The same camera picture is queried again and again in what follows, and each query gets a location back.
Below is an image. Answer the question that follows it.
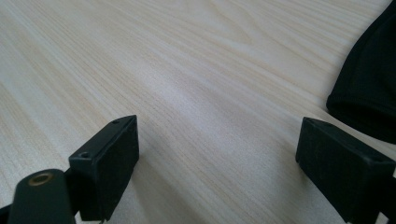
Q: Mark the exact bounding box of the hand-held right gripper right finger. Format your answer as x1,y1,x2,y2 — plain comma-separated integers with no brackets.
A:
295,117,396,224

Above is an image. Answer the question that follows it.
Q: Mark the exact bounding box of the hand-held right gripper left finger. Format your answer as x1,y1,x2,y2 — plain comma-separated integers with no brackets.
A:
64,114,140,224

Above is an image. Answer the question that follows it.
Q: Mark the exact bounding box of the black cloth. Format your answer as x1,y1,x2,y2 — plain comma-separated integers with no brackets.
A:
326,0,396,145

